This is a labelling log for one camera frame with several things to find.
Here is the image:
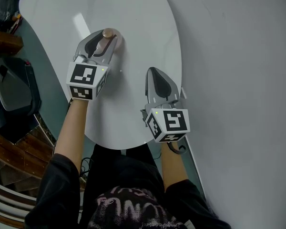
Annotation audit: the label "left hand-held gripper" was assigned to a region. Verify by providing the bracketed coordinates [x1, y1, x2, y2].
[66, 29, 118, 101]

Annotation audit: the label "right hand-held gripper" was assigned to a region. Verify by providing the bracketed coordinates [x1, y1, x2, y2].
[140, 66, 191, 155]

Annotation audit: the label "small pinkish-brown container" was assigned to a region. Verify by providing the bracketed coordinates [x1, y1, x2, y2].
[95, 27, 125, 55]

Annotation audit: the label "person's right forearm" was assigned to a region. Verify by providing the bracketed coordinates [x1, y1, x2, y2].
[160, 141, 190, 193]

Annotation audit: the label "person's left forearm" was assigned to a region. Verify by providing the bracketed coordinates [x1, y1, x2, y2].
[52, 97, 89, 177]

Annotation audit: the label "red and orange hand tools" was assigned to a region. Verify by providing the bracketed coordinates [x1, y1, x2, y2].
[10, 11, 23, 35]

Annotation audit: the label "brown wooden plank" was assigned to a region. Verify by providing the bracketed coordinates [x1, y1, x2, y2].
[0, 28, 24, 58]

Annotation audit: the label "black and grey chair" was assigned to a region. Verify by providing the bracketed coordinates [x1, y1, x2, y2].
[0, 57, 42, 130]

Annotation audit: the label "person's black printed shirt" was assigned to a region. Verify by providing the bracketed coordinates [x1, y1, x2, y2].
[24, 143, 232, 229]

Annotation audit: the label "dark wooden boards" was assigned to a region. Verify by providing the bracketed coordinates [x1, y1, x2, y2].
[0, 114, 57, 192]

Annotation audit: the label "white slatted panel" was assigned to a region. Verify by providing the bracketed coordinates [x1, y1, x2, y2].
[0, 182, 39, 225]

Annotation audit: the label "thin black cable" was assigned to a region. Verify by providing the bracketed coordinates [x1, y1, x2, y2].
[80, 156, 94, 177]

